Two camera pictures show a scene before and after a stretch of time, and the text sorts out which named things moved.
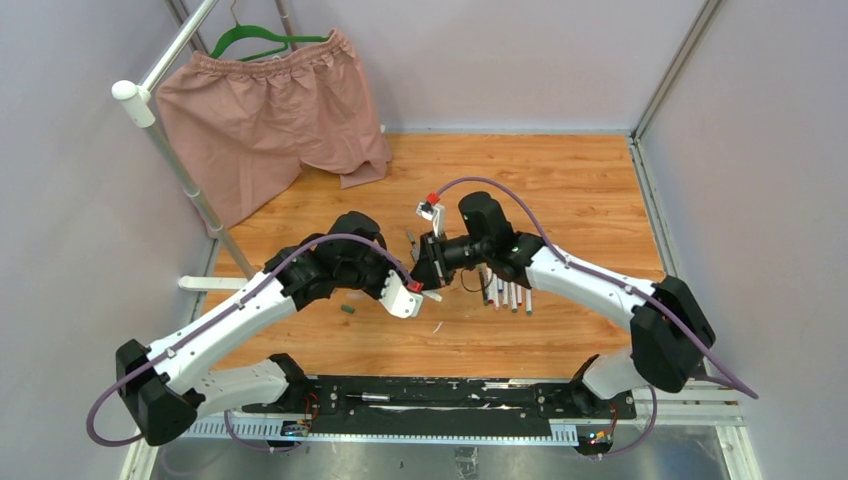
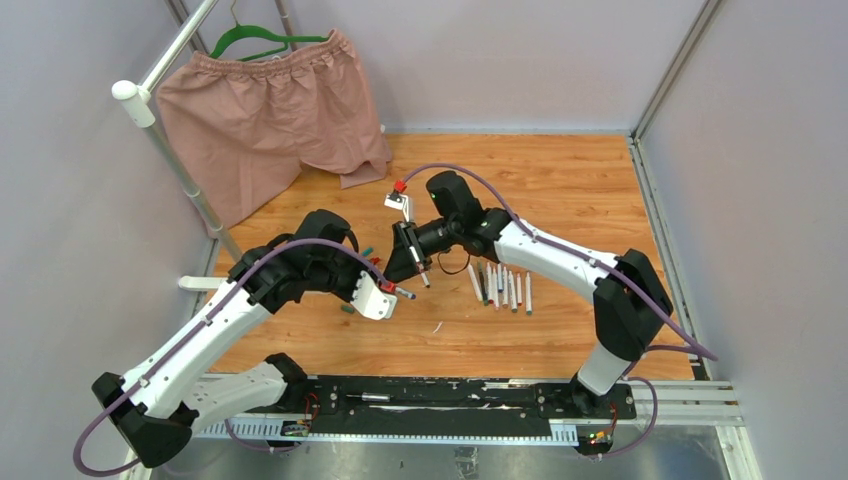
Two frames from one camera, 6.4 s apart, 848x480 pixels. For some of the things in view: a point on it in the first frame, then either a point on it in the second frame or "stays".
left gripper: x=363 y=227 -> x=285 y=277
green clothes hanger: x=240 y=30 stays
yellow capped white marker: x=433 y=294 -> x=475 y=283
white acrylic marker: x=493 y=291 stays
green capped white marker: x=514 y=296 stays
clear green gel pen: x=485 y=297 stays
